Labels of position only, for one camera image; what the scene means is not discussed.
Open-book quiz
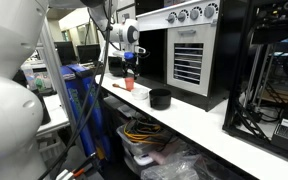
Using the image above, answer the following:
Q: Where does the aluminium profile frame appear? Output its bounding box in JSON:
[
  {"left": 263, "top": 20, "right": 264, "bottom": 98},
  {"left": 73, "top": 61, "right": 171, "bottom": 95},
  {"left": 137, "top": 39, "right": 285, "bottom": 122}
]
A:
[{"left": 33, "top": 16, "right": 85, "bottom": 154}]

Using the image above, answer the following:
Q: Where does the grey oven knob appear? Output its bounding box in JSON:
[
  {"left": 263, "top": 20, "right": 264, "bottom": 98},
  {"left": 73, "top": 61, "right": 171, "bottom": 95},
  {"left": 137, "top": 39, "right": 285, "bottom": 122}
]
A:
[
  {"left": 165, "top": 12, "right": 178, "bottom": 24},
  {"left": 188, "top": 7, "right": 201, "bottom": 21},
  {"left": 177, "top": 9, "right": 189, "bottom": 23},
  {"left": 202, "top": 2, "right": 219, "bottom": 19}
]

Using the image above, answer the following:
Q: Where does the red plastic cup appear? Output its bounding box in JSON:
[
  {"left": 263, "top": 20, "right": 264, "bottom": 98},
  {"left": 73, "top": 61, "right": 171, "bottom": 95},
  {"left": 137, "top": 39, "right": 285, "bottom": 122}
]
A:
[{"left": 124, "top": 77, "right": 136, "bottom": 92}]

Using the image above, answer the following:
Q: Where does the clear plastic bin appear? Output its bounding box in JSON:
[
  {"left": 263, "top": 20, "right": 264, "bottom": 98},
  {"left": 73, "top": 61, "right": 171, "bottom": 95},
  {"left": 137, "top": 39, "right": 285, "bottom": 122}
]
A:
[{"left": 116, "top": 123, "right": 172, "bottom": 157}]

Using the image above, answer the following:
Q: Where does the black mug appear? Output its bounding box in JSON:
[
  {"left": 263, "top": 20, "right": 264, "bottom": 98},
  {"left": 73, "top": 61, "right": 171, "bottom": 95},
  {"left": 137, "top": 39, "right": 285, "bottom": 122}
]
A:
[{"left": 148, "top": 88, "right": 172, "bottom": 111}]

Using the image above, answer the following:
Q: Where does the black computer monitor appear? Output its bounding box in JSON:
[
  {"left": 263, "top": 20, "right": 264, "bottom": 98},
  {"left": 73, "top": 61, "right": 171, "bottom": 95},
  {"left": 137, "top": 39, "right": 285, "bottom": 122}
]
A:
[
  {"left": 76, "top": 44, "right": 103, "bottom": 65},
  {"left": 53, "top": 41, "right": 79, "bottom": 67}
]

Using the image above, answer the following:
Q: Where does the black metal frame rack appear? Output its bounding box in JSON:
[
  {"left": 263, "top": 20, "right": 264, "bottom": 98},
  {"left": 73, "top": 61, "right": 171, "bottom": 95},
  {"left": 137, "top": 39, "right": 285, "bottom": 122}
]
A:
[{"left": 222, "top": 0, "right": 288, "bottom": 164}]

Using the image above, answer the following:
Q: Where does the grey oven door handle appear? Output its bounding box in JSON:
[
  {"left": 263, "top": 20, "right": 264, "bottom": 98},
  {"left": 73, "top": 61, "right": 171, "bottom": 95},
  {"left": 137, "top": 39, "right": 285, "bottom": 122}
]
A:
[{"left": 177, "top": 29, "right": 197, "bottom": 36}]

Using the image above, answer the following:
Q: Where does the clear plastic bottle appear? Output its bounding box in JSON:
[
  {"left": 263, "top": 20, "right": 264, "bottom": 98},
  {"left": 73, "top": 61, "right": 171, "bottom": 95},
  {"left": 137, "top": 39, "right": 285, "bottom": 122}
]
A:
[{"left": 21, "top": 64, "right": 37, "bottom": 91}]

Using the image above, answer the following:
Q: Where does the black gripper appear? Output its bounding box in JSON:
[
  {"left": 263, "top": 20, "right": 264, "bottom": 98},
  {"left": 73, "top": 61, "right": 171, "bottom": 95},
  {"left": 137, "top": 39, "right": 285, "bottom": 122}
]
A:
[{"left": 123, "top": 59, "right": 140, "bottom": 81}]

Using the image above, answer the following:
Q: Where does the pink cloth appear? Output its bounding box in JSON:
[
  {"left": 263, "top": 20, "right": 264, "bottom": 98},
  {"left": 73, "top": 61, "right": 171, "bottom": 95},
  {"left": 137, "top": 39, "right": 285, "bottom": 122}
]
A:
[{"left": 148, "top": 146, "right": 177, "bottom": 165}]

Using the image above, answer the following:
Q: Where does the white toy oven unit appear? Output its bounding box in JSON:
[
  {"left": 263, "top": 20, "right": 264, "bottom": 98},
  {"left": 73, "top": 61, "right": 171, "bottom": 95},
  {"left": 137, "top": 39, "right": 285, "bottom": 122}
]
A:
[{"left": 135, "top": 0, "right": 230, "bottom": 112}]

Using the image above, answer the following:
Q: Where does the yellow cable coil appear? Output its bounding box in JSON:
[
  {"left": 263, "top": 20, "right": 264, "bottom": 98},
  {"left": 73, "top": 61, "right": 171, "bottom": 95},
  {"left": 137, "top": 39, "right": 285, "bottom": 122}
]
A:
[{"left": 123, "top": 120, "right": 163, "bottom": 146}]

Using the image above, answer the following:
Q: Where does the clear plastic bag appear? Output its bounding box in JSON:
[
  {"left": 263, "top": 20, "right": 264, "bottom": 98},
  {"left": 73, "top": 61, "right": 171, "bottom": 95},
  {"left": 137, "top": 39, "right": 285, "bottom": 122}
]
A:
[{"left": 140, "top": 153, "right": 215, "bottom": 180}]

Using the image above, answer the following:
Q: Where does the orange handled tool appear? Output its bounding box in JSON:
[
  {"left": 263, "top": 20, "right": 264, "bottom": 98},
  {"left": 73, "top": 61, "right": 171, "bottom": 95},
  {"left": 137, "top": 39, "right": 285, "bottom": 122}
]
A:
[{"left": 53, "top": 161, "right": 96, "bottom": 180}]

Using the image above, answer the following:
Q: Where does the white side table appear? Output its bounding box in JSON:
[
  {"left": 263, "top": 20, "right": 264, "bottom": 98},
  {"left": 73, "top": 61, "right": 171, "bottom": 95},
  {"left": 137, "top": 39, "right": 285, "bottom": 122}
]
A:
[{"left": 35, "top": 94, "right": 71, "bottom": 138}]

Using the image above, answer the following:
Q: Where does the wooden spoon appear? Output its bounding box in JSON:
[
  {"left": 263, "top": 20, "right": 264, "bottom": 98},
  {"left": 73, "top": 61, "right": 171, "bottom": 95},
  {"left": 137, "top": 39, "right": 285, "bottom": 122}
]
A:
[{"left": 112, "top": 83, "right": 129, "bottom": 92}]

